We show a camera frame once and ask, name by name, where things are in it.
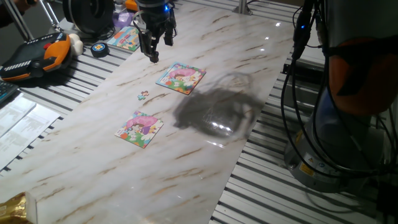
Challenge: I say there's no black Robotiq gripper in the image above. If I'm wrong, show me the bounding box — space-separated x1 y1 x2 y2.
136 0 177 64

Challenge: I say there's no black puck with blue sticker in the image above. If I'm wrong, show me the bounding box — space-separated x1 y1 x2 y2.
90 42 111 59

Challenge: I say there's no forearm in maroon sleeve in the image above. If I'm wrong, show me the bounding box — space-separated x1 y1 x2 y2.
0 2 24 29

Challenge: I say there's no blue orange jigsaw puzzle board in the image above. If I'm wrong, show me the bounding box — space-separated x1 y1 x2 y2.
106 26 141 52

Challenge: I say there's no colourful cartoon jigsaw puzzle board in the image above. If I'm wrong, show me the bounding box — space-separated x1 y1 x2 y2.
114 110 165 149
155 61 207 96

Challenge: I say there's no person's bare hand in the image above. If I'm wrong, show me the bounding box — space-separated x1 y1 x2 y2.
14 0 38 12

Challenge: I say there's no purple plastic item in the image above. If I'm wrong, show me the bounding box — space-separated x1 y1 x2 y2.
112 11 135 29

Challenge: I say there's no orange plastic item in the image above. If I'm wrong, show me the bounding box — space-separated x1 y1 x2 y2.
124 0 139 12

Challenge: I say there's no black filament spool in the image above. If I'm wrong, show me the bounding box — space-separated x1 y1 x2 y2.
62 0 116 35

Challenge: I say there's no thin grey metal bar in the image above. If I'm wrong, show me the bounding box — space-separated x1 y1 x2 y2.
37 0 62 32

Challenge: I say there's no orange black teach pendant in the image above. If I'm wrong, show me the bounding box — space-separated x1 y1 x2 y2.
0 32 73 82

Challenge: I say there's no thick grey metal bar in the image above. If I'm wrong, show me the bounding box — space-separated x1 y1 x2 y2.
2 0 35 42

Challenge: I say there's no black metal bar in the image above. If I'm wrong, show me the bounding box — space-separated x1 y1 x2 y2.
281 62 326 84

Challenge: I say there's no printed white paper sheet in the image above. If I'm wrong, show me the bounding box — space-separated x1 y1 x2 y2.
0 92 37 138
0 103 62 171

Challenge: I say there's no small white carton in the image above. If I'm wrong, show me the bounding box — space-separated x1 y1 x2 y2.
24 190 39 224

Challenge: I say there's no gold foil bag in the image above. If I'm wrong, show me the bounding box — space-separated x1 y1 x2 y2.
0 192 30 224

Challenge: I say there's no aluminium profile post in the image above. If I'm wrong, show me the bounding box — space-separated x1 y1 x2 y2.
232 0 253 16

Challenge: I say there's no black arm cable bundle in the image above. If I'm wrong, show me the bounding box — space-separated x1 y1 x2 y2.
280 0 398 187

